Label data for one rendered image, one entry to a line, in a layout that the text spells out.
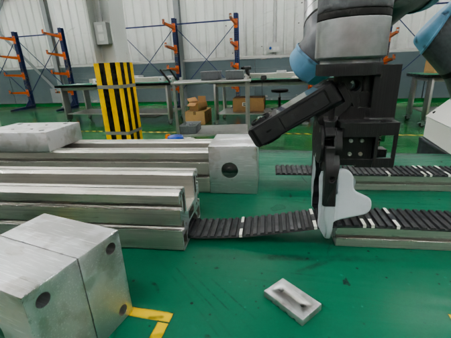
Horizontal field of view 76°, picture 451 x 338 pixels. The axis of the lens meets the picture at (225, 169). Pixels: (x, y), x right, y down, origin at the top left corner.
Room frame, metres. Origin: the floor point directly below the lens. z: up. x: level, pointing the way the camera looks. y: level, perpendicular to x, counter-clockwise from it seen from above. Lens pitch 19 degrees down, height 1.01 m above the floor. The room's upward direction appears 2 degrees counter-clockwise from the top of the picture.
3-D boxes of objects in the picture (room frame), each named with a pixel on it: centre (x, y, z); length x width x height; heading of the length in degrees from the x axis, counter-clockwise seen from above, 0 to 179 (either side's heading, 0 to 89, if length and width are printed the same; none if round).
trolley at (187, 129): (3.66, 0.16, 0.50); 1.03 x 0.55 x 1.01; 88
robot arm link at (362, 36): (0.35, -0.15, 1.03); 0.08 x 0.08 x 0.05
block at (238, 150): (0.57, -0.02, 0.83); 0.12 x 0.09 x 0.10; 171
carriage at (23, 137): (0.63, 0.42, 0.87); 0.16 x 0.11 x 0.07; 81
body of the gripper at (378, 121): (0.35, -0.15, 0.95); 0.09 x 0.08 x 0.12; 81
